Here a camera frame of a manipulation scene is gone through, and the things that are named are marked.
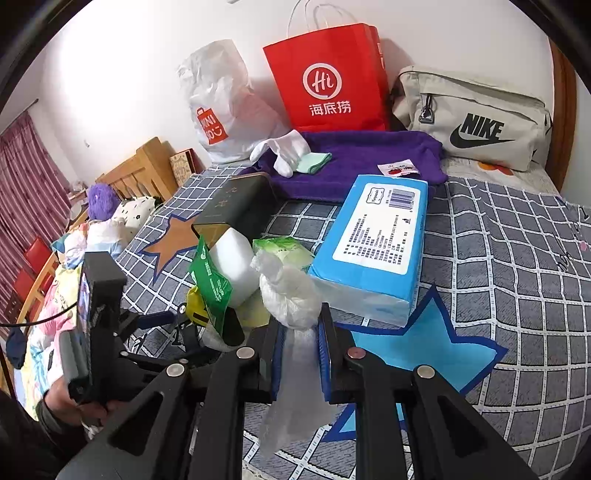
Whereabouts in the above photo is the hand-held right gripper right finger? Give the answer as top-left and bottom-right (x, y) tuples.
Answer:
(318, 302), (541, 480)

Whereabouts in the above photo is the white sponge block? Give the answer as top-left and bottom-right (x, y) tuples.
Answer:
(208, 228), (260, 309)

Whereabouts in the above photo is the dark blue cloth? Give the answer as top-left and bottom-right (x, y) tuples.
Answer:
(6, 327), (29, 369)

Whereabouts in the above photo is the black cable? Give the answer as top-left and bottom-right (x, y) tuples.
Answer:
(0, 300), (83, 328)

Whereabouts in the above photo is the brown patterned box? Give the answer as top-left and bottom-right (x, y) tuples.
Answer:
(169, 148), (206, 190)

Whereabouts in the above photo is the purple plush toy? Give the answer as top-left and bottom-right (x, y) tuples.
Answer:
(87, 183), (122, 221)

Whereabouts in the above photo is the wooden door frame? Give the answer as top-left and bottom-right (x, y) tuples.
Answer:
(549, 39), (578, 192)

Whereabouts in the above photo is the wooden headboard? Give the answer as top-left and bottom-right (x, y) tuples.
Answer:
(95, 137), (180, 202)

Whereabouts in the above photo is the yellow Adidas pouch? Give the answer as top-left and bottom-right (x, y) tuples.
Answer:
(186, 286), (213, 328)

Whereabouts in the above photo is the mint green cloth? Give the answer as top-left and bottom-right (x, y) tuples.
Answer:
(295, 152), (333, 175)

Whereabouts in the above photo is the grey checked bedspread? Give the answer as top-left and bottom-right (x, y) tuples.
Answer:
(115, 164), (591, 480)

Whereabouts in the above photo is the white mesh net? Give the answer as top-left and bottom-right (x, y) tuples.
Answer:
(250, 251), (340, 457)

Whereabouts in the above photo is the beige sling bag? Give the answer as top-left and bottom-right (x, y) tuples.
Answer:
(390, 65), (553, 172)

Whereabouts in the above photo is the person's left forearm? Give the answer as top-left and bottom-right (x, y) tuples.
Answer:
(0, 390), (102, 480)

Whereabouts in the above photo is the dark rectangular box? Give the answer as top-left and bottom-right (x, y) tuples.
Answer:
(191, 172), (278, 245)

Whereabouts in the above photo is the green plastic packet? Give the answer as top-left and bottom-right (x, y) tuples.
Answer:
(189, 235), (232, 340)

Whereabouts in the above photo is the white star print pillow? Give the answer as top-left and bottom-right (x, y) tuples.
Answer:
(111, 196), (156, 230)

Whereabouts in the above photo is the small red white sachet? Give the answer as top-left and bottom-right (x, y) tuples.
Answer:
(378, 161), (420, 177)

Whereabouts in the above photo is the light green wipes pack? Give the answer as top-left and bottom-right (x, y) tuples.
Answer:
(252, 235), (315, 273)

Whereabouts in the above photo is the white sock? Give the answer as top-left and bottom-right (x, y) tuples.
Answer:
(249, 130), (311, 177)

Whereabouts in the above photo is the white blue bedding bundle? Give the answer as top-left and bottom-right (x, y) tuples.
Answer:
(52, 219), (134, 271)

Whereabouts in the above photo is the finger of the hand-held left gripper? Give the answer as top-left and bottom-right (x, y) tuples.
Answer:
(122, 323), (218, 370)
(121, 308), (190, 333)

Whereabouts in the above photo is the person's left hand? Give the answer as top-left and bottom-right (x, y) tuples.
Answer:
(44, 376), (122, 432)

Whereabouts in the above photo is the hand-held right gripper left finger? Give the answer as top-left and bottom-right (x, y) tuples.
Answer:
(55, 316), (287, 480)

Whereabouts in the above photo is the blue tissue pack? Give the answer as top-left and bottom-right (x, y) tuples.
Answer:
(307, 174), (430, 328)

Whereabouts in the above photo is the red chair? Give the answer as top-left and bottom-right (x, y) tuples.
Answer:
(13, 270), (38, 301)
(24, 236), (52, 268)

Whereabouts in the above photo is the red paper bag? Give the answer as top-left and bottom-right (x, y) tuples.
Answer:
(263, 0), (392, 133)

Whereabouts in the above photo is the purple towel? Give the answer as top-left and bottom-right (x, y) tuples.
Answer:
(252, 130), (450, 200)

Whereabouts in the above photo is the white plastic bag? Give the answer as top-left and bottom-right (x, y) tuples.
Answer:
(177, 39), (296, 163)

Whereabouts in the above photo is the pink cartoon print quilt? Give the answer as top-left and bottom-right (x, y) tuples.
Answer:
(25, 265), (88, 416)

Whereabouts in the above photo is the red striped curtain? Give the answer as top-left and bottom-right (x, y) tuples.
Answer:
(0, 111), (74, 324)

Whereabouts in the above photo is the white orange print sheet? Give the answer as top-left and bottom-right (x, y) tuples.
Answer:
(438, 156), (561, 195)

